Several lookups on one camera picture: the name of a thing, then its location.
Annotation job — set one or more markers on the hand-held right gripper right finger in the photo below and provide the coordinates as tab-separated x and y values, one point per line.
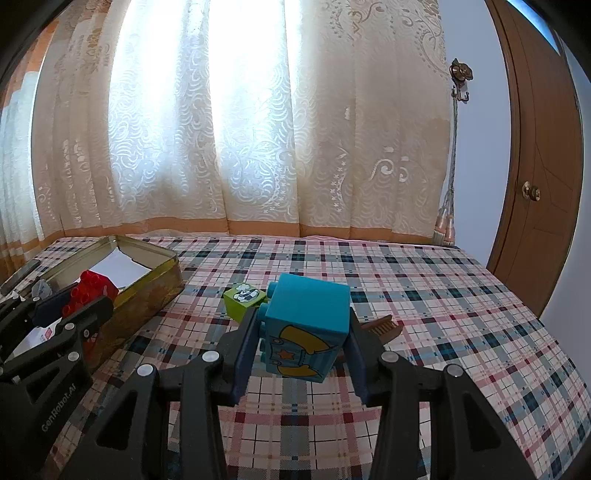
362	369

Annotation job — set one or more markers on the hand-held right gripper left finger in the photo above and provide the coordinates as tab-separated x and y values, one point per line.
242	364

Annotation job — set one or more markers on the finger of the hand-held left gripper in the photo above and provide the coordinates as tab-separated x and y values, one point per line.
48	309
69	341

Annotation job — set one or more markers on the red building block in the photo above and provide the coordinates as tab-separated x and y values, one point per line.
97	286

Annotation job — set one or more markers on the blue building block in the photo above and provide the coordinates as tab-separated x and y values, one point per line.
309	300

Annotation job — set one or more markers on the gold tin box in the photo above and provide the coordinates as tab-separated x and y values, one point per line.
147	290

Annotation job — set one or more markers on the brown comb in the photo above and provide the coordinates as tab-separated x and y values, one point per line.
385	328

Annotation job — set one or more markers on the green building block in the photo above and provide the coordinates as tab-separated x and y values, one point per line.
240	307

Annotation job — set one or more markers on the white paper liner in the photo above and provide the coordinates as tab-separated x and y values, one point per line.
115	267

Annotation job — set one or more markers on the plaid bed sheet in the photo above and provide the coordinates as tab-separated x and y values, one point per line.
438	300

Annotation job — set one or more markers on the curtain tieback tassel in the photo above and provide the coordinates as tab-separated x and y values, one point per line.
445	221

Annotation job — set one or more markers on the cream lace curtain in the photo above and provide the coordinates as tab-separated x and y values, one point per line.
277	138

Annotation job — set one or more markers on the brass door knob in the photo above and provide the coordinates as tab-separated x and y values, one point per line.
531	191

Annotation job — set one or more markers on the brown wooden door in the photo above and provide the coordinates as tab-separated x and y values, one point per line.
531	138

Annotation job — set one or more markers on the metal wall hook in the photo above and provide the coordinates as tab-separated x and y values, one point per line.
461	78

